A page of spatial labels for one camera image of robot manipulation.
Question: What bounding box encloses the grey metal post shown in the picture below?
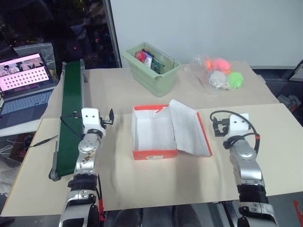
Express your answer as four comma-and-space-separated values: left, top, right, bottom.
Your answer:
103, 0, 123, 69

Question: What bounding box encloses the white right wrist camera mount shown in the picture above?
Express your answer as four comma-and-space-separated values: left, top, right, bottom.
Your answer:
228, 113, 250, 138

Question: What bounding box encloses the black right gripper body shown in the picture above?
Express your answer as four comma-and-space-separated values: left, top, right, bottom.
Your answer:
217, 120, 230, 134

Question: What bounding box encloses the green packet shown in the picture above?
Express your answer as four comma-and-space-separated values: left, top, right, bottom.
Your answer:
151, 58, 166, 74

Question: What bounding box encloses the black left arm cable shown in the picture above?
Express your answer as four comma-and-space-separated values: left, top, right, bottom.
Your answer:
60, 111, 83, 139

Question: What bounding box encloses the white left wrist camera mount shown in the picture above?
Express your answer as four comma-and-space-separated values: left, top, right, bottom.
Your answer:
81, 107, 107, 133

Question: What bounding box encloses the beige cardboard sheet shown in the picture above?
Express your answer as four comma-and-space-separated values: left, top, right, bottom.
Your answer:
1, 103, 303, 217
42, 60, 280, 119

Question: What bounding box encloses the open laptop computer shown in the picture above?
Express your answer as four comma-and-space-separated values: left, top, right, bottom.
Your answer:
0, 53, 60, 130

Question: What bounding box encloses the red cardboard box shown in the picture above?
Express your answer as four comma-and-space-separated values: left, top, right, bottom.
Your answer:
131, 99, 214, 161

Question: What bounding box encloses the grey plush ball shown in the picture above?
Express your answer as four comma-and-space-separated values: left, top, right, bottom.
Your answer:
209, 70, 227, 88

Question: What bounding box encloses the black thin probe cable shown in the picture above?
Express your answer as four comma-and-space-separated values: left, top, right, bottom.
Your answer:
28, 135, 59, 148

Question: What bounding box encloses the red floor tape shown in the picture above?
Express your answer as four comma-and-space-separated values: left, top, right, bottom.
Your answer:
293, 200, 303, 218

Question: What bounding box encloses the clear plastic bag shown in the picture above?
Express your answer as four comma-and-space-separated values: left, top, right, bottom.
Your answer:
182, 53, 246, 95

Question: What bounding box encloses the green plush ball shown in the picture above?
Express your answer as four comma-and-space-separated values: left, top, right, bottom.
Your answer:
226, 71, 245, 89

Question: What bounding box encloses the green conveyor belt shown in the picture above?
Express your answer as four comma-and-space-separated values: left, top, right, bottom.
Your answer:
48, 59, 89, 182

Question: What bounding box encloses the grey metal frame bar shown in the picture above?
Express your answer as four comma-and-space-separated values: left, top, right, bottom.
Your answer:
289, 58, 303, 82

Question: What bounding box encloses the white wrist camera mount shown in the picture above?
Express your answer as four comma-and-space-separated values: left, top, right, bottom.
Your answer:
81, 107, 107, 133
228, 113, 250, 138

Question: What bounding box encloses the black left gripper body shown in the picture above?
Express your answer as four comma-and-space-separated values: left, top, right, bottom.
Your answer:
98, 115, 112, 127

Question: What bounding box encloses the pale green plastic bin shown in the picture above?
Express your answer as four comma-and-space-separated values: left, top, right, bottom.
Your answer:
122, 42, 182, 98

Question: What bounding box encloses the orange plush ball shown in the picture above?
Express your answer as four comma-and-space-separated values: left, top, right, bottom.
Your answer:
204, 59, 215, 72

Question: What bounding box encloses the grey device on floor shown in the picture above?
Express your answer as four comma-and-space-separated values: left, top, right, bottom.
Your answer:
276, 94, 302, 112

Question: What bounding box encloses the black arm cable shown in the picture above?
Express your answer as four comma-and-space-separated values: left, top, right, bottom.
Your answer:
210, 110, 261, 152
60, 111, 83, 139

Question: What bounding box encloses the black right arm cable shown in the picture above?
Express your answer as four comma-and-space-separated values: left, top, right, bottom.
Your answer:
210, 110, 261, 152

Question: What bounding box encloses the pink plush ball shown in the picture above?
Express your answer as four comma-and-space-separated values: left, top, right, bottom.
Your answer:
212, 58, 232, 72

